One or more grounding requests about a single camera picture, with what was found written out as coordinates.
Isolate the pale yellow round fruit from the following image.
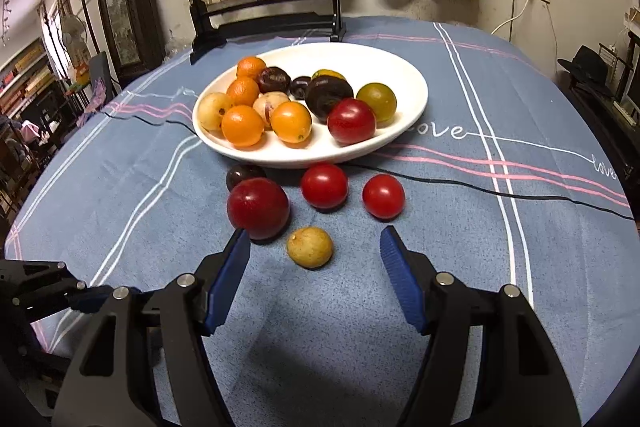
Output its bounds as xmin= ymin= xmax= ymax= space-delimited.
xmin=196 ymin=92 xmax=233 ymax=132

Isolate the bright orange front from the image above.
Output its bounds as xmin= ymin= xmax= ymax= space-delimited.
xmin=221 ymin=105 xmax=265 ymax=147

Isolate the mandarin orange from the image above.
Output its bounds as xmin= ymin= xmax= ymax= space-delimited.
xmin=226 ymin=76 xmax=260 ymax=106
xmin=236 ymin=56 xmax=267 ymax=80

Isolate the pale yellow blushed fruit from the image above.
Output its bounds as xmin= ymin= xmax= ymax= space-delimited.
xmin=253 ymin=91 xmax=290 ymax=130

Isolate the orange with green navel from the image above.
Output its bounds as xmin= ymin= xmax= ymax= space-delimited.
xmin=271 ymin=101 xmax=312 ymax=144

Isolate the dark maroon wrinkled fruit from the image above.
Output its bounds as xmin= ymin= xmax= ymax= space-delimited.
xmin=256 ymin=66 xmax=291 ymax=94

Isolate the large dark mottled fruit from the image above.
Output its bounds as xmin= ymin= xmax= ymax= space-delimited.
xmin=305 ymin=75 xmax=354 ymax=122

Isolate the olive green round fruit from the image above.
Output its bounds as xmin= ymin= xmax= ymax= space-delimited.
xmin=357 ymin=82 xmax=397 ymax=124

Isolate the yellow-orange round fruit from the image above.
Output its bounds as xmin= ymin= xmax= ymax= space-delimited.
xmin=310 ymin=69 xmax=346 ymax=80

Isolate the small dark purple plum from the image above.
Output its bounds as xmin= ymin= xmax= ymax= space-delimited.
xmin=290 ymin=76 xmax=311 ymax=101

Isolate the small dark plum behind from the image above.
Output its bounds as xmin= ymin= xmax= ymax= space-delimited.
xmin=226 ymin=164 xmax=267 ymax=192

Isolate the large dark red plum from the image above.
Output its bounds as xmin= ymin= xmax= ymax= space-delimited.
xmin=227 ymin=178 xmax=291 ymax=242

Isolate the small yellow-green fruit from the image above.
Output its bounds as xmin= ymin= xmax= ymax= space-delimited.
xmin=286 ymin=227 xmax=334 ymax=270

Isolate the blue striped tablecloth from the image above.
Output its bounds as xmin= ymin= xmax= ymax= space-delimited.
xmin=4 ymin=17 xmax=639 ymax=426

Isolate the red cherry tomato right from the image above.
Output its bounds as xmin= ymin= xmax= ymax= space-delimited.
xmin=361 ymin=173 xmax=406 ymax=221

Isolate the red cherry tomato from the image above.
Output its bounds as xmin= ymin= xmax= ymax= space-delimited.
xmin=300 ymin=164 xmax=348 ymax=210
xmin=361 ymin=173 xmax=406 ymax=221

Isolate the standing fan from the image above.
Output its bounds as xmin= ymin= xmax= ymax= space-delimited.
xmin=61 ymin=14 xmax=91 ymax=86

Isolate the red cherry tomato back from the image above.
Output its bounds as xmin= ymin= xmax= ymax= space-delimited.
xmin=300 ymin=164 xmax=348 ymax=210

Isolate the black hat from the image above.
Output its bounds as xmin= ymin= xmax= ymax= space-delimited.
xmin=558 ymin=46 xmax=608 ymax=84

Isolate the white round plate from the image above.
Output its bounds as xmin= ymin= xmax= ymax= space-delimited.
xmin=192 ymin=42 xmax=430 ymax=169

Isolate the white power cord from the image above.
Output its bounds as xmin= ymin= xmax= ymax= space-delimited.
xmin=489 ymin=0 xmax=536 ymax=44

